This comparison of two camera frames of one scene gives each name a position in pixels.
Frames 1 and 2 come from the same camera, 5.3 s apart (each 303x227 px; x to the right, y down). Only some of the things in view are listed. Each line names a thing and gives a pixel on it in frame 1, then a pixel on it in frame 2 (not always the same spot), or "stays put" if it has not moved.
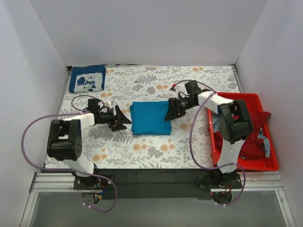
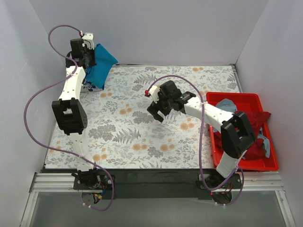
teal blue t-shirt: [147, 118] -> [104, 60]
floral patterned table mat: [131, 133] stays put
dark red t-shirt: [253, 147] stays put
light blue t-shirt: [216, 123] stays put
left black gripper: [114, 118] -> [87, 59]
